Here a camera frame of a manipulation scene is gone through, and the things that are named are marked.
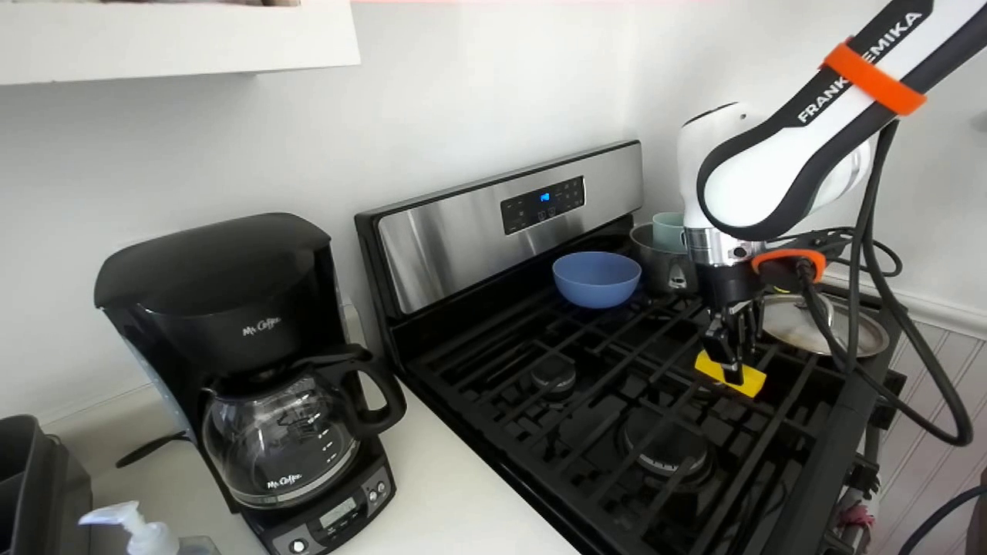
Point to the light teal cup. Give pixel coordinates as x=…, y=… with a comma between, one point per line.
x=669, y=231

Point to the yellow rectangular block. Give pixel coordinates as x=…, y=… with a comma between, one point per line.
x=745, y=380

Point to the blue bowl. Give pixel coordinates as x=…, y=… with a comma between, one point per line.
x=597, y=278

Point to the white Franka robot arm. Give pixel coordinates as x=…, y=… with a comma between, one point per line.
x=753, y=178

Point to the black gas stove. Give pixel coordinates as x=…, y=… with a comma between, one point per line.
x=599, y=416

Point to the black container at left edge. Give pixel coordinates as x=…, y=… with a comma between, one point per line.
x=41, y=491

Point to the white wall shelf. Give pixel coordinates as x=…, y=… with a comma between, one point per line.
x=82, y=40

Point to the glass coffee carafe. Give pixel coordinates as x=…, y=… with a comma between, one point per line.
x=293, y=436

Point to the black drip coffee maker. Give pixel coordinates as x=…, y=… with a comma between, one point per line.
x=223, y=308

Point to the stainless steel pot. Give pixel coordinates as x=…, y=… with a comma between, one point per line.
x=661, y=271

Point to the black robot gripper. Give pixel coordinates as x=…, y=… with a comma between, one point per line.
x=733, y=291

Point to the white spray bottle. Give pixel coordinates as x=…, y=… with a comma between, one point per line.
x=147, y=538

